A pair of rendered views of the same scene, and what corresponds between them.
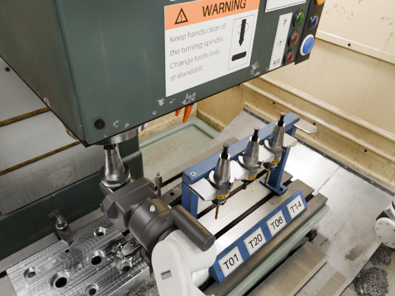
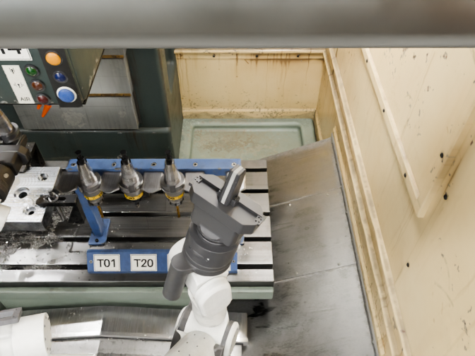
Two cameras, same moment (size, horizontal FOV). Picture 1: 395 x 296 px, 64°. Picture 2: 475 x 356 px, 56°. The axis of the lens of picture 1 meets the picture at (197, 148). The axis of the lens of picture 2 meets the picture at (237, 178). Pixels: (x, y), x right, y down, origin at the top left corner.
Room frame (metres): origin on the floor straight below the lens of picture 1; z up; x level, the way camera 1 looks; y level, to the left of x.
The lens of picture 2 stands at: (0.28, -0.88, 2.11)
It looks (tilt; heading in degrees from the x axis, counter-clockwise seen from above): 49 degrees down; 44
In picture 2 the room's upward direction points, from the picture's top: straight up
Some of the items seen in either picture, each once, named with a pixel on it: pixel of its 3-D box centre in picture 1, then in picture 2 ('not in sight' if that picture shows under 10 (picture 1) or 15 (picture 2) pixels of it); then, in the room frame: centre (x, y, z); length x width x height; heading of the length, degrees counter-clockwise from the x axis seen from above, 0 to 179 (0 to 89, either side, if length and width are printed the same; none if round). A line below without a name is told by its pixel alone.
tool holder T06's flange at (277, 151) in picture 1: (274, 146); (172, 182); (0.73, -0.22, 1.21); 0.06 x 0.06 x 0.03
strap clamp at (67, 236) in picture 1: (63, 231); (28, 162); (0.56, 0.38, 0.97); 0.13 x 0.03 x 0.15; 44
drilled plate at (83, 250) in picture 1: (80, 273); (9, 197); (0.43, 0.29, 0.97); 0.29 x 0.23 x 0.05; 134
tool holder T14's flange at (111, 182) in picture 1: (115, 174); (7, 133); (0.50, 0.18, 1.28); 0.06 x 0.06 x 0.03
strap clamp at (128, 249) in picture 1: (143, 245); (59, 205); (0.53, 0.14, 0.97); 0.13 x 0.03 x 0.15; 134
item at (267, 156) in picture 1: (262, 154); (152, 182); (0.69, -0.18, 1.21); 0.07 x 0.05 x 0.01; 44
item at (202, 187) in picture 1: (205, 189); (68, 182); (0.54, -0.03, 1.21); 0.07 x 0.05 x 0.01; 44
